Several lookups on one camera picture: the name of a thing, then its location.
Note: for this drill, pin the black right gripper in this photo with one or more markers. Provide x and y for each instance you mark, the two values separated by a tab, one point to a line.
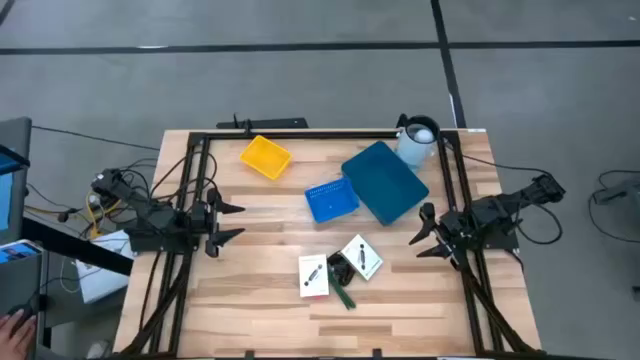
457	227

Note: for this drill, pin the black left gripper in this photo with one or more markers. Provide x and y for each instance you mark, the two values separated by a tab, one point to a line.
202	217

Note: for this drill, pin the white product box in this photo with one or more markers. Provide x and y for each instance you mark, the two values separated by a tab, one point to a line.
313	275
361	256

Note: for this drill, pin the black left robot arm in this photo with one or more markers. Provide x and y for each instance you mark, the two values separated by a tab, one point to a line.
160	220

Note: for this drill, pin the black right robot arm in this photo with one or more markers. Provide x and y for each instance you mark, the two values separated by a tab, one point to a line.
500	210

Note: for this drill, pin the large teal plastic bin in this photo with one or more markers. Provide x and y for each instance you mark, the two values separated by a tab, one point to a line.
385	182

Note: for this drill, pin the yellow plastic basket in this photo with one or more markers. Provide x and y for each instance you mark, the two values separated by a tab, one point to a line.
265	157

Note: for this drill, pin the pale blue tumbler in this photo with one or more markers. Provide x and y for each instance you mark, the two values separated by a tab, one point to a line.
412	150

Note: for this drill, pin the small blue plastic basket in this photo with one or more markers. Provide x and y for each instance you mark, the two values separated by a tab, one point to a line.
332	202

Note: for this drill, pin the black bar with antennas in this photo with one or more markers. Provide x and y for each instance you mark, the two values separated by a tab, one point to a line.
270	123

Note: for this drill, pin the white cardboard box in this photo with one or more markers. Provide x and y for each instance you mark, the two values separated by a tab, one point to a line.
100	282

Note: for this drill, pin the black desk edge beam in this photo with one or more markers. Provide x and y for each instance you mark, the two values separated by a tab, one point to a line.
75	245

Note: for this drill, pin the dark floor power box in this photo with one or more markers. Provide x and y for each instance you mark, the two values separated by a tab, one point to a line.
622	192

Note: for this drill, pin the blue white printed box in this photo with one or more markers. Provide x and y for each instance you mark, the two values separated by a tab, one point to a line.
20	252

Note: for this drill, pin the black computer mouse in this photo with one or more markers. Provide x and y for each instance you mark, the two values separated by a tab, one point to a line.
29	309

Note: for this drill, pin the grey monitor with blue screen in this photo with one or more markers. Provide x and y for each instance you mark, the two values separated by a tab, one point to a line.
17	150

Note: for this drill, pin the person's hand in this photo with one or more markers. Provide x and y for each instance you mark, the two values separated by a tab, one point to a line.
15	337

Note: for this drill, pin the black aluminium table frame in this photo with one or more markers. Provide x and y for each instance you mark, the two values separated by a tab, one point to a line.
300	135

